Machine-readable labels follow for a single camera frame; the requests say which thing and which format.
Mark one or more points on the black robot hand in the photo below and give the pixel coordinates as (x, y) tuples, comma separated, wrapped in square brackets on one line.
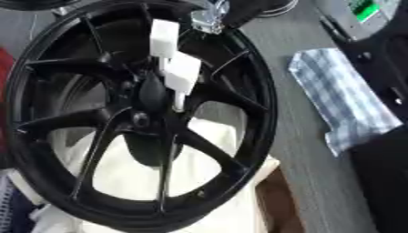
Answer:
[(241, 12)]

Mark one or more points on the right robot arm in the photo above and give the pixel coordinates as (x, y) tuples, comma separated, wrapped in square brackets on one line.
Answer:
[(383, 75)]

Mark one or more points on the black spoked wheel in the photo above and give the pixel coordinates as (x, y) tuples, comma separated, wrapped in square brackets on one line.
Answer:
[(249, 91)]

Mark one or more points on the blue white checked cloth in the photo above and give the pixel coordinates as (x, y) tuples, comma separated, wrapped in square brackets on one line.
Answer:
[(340, 97)]

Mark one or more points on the brown cardboard box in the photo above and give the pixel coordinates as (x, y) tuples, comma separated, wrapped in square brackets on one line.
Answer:
[(279, 203)]

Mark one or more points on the white padded cushion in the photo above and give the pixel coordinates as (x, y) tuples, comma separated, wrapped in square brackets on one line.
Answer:
[(127, 179)]

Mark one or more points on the black round tyre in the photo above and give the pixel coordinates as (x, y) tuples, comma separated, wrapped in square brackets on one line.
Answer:
[(32, 3)]

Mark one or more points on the red object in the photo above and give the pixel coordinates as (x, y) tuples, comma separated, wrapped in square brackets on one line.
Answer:
[(4, 75)]

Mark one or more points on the blue white fabric bag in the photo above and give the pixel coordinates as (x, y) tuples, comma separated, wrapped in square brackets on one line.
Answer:
[(13, 209)]

